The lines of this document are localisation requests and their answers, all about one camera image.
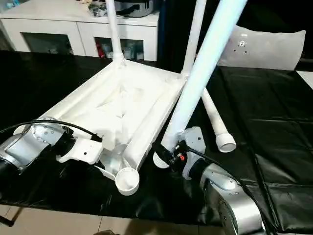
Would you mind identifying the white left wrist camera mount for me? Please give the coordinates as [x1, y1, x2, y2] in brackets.
[56, 135, 104, 165]

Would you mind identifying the white plastic table top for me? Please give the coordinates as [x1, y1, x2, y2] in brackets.
[13, 59, 189, 197]

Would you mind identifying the black table mat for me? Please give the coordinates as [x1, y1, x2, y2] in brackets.
[0, 50, 313, 235]

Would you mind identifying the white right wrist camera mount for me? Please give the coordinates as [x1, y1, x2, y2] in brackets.
[179, 125, 206, 181]

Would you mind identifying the white plastic table leg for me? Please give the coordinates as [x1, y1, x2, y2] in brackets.
[201, 89, 238, 153]
[180, 0, 209, 79]
[105, 0, 127, 69]
[152, 0, 249, 170]

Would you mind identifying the grey pillow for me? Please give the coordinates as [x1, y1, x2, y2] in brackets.
[219, 25, 307, 71]

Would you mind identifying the white glass-door cabinet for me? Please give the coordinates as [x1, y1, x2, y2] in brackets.
[0, 10, 160, 62]

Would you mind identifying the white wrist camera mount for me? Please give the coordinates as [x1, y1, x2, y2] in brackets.
[179, 125, 206, 181]
[56, 135, 104, 165]

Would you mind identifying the grey pot on cabinet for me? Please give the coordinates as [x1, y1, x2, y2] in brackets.
[114, 0, 160, 18]

